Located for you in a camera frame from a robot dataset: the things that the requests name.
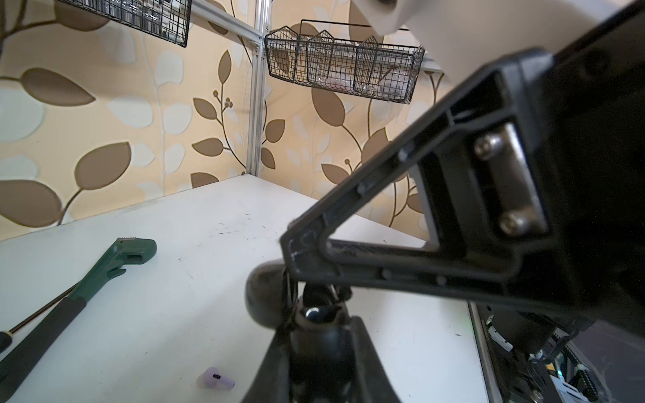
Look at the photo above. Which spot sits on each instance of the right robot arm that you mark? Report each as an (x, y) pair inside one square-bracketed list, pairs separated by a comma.
[(534, 362)]

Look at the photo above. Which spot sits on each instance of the wire basket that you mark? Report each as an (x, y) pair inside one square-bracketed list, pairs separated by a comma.
[(167, 20), (362, 68)]

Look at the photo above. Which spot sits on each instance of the back wire basket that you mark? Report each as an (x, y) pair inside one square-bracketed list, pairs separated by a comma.
[(167, 20)]

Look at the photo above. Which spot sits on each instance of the black yellow screwdriver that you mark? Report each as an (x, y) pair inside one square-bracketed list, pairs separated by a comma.
[(7, 335)]

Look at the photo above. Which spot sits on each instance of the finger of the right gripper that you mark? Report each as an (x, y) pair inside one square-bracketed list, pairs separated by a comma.
[(413, 211)]

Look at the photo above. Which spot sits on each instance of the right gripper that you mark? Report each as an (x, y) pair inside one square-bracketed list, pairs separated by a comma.
[(589, 169)]

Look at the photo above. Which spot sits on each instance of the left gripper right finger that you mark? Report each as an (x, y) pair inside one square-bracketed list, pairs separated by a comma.
[(369, 380)]

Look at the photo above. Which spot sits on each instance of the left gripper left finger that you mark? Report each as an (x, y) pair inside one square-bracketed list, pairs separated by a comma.
[(272, 382)]

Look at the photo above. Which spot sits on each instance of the right wire basket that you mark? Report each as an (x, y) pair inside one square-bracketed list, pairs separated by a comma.
[(362, 68)]

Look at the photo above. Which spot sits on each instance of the green pipe wrench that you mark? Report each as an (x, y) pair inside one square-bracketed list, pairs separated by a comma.
[(19, 363)]

